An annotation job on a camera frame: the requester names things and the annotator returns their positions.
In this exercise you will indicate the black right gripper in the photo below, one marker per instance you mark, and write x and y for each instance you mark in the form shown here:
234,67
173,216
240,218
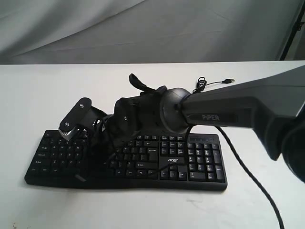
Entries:
131,117

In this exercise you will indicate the black acer keyboard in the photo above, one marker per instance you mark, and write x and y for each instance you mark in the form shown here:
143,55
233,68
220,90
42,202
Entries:
150,160

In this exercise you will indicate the grey piper right robot arm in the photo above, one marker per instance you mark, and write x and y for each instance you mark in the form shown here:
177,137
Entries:
273,107

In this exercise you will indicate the grey backdrop cloth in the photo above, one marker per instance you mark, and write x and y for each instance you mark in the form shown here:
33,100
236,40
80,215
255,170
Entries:
144,31

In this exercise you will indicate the black tripod stand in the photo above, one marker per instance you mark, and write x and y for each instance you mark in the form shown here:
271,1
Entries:
296,27

